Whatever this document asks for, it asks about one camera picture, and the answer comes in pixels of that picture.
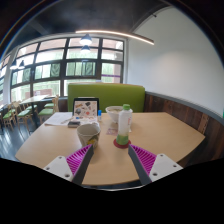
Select white paper sheets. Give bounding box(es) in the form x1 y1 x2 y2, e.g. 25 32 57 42
44 111 74 127

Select large black-framed window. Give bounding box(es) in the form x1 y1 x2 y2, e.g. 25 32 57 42
0 37 126 103

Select white bowl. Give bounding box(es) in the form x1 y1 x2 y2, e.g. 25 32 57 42
105 105 133 124

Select white swirl-print paper cup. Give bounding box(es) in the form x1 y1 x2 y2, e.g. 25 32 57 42
76 123 102 150

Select flat round red coaster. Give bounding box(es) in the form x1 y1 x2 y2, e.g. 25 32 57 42
112 138 132 150

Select wooden dining table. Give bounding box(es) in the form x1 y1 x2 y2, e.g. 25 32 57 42
19 94 49 128

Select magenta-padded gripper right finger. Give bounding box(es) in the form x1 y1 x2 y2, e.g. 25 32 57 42
127 143 184 186

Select colourful printed sheet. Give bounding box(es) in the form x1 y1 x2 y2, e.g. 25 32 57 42
71 114 99 125

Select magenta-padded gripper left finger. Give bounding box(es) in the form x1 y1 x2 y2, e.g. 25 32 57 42
43 143 95 186

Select group of pendant lamps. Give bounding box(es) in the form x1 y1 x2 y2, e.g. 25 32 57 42
9 33 94 71

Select tablet with sticker-covered case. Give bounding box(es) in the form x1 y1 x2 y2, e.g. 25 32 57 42
71 97 100 118

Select green-capped clear drink bottle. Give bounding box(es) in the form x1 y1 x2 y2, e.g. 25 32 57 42
115 103 133 147

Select small white rectangular device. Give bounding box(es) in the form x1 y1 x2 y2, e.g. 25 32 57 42
106 127 119 136

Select green booth seat backrest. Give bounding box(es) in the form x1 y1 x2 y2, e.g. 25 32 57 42
67 83 146 114

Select long linear ceiling light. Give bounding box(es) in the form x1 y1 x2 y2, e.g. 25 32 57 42
75 29 155 46

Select group of green-seated wooden chairs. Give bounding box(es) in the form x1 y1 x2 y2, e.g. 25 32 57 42
0 94 61 131

